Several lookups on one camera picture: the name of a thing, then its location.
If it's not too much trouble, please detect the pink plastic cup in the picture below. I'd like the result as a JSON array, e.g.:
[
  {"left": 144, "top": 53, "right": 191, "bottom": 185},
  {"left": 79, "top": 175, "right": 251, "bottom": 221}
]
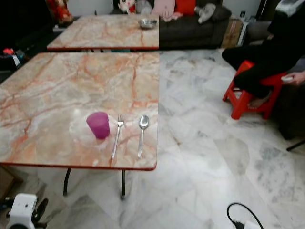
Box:
[{"left": 86, "top": 112, "right": 110, "bottom": 140}]

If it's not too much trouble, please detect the person's left hand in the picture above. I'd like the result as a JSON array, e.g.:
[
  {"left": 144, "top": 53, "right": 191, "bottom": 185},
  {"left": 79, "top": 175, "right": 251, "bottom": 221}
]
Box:
[{"left": 291, "top": 71, "right": 305, "bottom": 85}]

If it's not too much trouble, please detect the steel fork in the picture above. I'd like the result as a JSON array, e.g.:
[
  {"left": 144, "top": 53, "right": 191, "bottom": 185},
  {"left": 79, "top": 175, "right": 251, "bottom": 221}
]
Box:
[{"left": 111, "top": 114, "right": 124, "bottom": 160}]

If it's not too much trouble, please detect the marble-top folding table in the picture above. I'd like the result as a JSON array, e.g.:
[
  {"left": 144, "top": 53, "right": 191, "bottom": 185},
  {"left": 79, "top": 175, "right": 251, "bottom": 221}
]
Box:
[
  {"left": 0, "top": 52, "right": 161, "bottom": 201},
  {"left": 46, "top": 14, "right": 161, "bottom": 52}
]

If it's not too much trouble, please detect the steel spoon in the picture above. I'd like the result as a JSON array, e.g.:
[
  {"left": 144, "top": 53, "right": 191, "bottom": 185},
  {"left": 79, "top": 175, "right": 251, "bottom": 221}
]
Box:
[{"left": 137, "top": 115, "right": 151, "bottom": 158}]

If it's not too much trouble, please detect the black TV stand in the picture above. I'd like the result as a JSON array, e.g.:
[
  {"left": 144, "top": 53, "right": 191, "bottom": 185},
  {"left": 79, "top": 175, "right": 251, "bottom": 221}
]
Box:
[{"left": 0, "top": 29, "right": 72, "bottom": 82}]

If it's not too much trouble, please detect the black television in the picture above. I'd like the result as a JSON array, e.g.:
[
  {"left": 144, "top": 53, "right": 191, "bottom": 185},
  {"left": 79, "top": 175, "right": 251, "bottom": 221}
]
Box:
[{"left": 0, "top": 0, "right": 51, "bottom": 48}]

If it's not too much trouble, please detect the red gold figurine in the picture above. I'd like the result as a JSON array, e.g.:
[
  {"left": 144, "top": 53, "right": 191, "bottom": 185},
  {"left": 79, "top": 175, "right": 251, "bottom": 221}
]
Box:
[{"left": 46, "top": 0, "right": 73, "bottom": 24}]

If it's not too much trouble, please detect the large steel bowl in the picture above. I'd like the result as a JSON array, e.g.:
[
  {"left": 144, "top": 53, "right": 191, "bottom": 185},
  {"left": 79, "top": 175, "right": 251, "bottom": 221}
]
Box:
[{"left": 139, "top": 18, "right": 158, "bottom": 30}]

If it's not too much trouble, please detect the cartoon boy plush doll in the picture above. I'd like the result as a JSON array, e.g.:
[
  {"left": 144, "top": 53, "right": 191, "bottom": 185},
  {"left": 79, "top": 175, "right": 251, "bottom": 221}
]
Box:
[{"left": 118, "top": 0, "right": 136, "bottom": 15}]

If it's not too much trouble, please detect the red plastic stool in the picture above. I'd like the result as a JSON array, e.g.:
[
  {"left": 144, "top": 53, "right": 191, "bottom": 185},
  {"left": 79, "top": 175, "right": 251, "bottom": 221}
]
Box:
[{"left": 223, "top": 60, "right": 286, "bottom": 120}]

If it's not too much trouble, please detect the round grey plush toy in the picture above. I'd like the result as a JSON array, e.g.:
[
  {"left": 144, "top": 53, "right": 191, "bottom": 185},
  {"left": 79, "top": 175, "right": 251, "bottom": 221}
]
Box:
[{"left": 135, "top": 0, "right": 153, "bottom": 15}]

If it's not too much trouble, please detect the dark grey sofa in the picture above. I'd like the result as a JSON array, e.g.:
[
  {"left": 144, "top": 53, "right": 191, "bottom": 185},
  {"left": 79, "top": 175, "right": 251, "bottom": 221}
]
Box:
[{"left": 113, "top": 0, "right": 232, "bottom": 50}]

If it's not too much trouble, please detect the pink plush toy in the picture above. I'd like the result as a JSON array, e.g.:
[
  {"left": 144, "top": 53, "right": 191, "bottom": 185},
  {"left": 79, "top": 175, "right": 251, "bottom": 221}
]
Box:
[{"left": 151, "top": 0, "right": 183, "bottom": 22}]

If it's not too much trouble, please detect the red cushion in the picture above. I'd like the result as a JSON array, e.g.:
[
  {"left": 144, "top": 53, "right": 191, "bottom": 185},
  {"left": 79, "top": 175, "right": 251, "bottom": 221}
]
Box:
[{"left": 175, "top": 0, "right": 197, "bottom": 16}]

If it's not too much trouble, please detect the grey plush bear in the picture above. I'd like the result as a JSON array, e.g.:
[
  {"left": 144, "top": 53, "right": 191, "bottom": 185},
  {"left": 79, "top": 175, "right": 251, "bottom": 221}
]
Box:
[{"left": 196, "top": 4, "right": 217, "bottom": 24}]

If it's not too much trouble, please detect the brown cardboard box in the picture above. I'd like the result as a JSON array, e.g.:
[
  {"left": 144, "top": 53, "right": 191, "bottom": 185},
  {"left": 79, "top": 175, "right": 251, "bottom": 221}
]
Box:
[{"left": 222, "top": 19, "right": 244, "bottom": 48}]

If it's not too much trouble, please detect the black metal stand leg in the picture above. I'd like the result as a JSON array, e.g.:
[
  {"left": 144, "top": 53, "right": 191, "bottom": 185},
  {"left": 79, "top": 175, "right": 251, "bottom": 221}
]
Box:
[{"left": 286, "top": 139, "right": 305, "bottom": 152}]

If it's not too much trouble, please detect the dark armchair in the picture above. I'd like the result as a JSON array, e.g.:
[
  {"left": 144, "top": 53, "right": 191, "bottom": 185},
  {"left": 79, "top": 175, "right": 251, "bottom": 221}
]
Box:
[{"left": 277, "top": 57, "right": 305, "bottom": 140}]

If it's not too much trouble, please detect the person in black clothes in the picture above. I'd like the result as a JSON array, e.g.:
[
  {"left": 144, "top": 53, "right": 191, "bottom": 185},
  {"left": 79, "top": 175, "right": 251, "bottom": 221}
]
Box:
[{"left": 222, "top": 7, "right": 305, "bottom": 109}]

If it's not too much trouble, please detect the grey upholstered seat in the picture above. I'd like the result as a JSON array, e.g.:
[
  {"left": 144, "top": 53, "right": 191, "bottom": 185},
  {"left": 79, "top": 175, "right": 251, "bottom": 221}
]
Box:
[{"left": 245, "top": 21, "right": 275, "bottom": 43}]

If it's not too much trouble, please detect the white grey appliance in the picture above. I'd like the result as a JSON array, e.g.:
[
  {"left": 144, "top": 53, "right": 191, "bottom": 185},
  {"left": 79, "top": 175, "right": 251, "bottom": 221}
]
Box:
[{"left": 275, "top": 0, "right": 305, "bottom": 20}]

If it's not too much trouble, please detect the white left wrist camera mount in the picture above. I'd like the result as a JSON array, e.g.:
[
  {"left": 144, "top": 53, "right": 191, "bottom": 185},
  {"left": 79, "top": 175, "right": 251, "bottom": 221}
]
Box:
[{"left": 7, "top": 193, "right": 40, "bottom": 229}]

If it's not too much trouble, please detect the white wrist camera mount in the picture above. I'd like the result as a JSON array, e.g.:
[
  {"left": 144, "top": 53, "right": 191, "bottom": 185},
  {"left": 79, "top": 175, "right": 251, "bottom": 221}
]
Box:
[
  {"left": 7, "top": 193, "right": 40, "bottom": 229},
  {"left": 242, "top": 220, "right": 261, "bottom": 229}
]

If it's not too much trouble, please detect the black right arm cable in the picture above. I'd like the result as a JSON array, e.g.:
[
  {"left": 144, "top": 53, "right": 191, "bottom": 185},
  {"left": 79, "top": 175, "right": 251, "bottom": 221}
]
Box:
[{"left": 226, "top": 202, "right": 265, "bottom": 229}]

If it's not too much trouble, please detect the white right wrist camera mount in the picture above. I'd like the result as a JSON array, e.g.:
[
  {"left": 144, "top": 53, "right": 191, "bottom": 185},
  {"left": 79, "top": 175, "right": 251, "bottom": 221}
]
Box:
[{"left": 242, "top": 220, "right": 261, "bottom": 229}]

